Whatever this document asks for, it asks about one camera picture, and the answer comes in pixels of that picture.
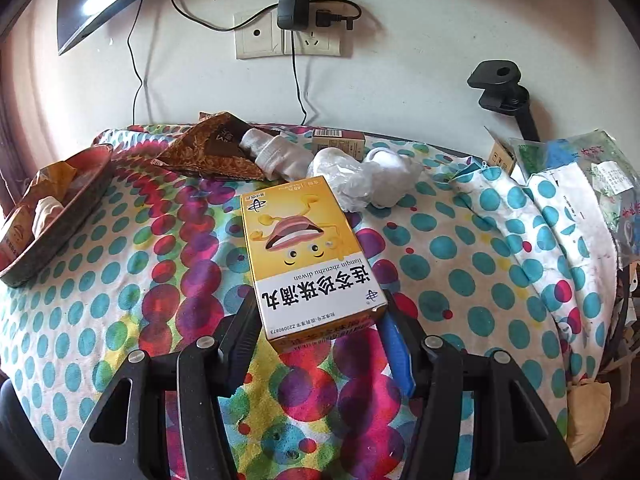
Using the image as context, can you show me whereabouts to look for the polka dot cloth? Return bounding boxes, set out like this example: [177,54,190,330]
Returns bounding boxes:
[0,122,626,480]

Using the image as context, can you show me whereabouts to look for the white five-hole wall socket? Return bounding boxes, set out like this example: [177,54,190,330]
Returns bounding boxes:
[280,25,344,57]

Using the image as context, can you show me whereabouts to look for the clear plastic bag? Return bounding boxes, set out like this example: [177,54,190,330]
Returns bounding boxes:
[306,149,373,212]

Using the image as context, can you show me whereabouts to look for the black angled plug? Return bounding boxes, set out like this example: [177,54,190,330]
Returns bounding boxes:
[314,7,359,32]

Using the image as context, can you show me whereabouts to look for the black power adapter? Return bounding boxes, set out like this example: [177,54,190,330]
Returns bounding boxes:
[277,0,314,32]

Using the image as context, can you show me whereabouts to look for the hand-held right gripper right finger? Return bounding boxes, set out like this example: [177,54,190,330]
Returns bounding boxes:
[376,299,576,480]

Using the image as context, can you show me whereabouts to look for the small cardboard box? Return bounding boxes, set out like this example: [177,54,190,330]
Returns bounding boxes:
[484,127,517,177]

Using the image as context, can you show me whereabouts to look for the yellow cartoon medicine box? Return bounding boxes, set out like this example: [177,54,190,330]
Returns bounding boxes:
[240,175,388,358]

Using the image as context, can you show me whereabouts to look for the yellow crumpled packet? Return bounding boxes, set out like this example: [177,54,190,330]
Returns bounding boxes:
[34,161,77,197]

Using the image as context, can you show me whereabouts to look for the yellow cloth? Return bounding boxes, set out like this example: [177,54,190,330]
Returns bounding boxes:
[566,381,614,465]

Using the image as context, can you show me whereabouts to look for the black adapter cable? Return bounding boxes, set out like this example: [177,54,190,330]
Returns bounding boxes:
[290,30,308,126]

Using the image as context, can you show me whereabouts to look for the thin black hanging cable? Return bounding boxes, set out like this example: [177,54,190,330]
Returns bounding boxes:
[127,21,152,127]

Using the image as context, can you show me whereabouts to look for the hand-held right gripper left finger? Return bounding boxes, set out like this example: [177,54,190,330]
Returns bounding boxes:
[60,287,264,480]

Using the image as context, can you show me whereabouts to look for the white wall socket plate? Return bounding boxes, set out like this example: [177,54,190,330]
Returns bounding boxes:
[234,11,282,60]

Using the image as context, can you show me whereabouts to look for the black television cable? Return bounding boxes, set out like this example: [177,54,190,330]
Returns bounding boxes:
[169,0,280,31]

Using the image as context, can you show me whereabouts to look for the black clamp mount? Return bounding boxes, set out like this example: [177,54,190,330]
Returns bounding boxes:
[467,60,542,142]

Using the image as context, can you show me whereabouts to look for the red round basin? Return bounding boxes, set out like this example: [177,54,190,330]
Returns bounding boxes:
[0,144,115,288]

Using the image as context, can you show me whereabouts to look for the clear bag of papers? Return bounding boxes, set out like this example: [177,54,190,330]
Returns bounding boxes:
[509,130,640,273]

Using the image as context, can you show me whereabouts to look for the red medicine box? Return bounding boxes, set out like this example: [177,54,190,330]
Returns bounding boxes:
[311,128,367,162]

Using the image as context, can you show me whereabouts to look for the white crumpled tissue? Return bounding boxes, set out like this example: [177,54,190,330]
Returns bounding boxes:
[31,196,65,235]

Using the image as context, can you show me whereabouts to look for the brown patterned packet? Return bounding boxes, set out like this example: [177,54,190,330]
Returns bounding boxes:
[150,112,268,182]

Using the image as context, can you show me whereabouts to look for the black flat television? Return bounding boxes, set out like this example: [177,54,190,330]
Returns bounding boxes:
[56,0,566,56]

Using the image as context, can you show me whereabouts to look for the white round bundle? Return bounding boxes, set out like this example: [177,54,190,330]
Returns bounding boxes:
[361,147,426,208]

